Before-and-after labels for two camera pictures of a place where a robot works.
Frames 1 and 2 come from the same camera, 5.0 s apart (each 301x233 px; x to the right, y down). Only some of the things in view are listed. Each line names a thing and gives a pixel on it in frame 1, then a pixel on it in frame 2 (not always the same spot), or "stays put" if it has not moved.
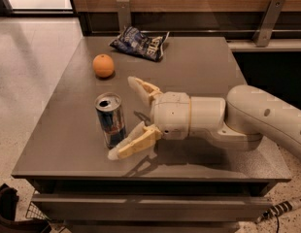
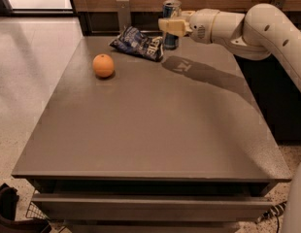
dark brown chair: [6, 200] stays put
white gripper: [172, 113] to [201, 25]
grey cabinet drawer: [149, 207] stays put
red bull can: [109, 108] to [171, 9]
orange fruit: [103, 65] stays put
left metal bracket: [123, 15] stays put
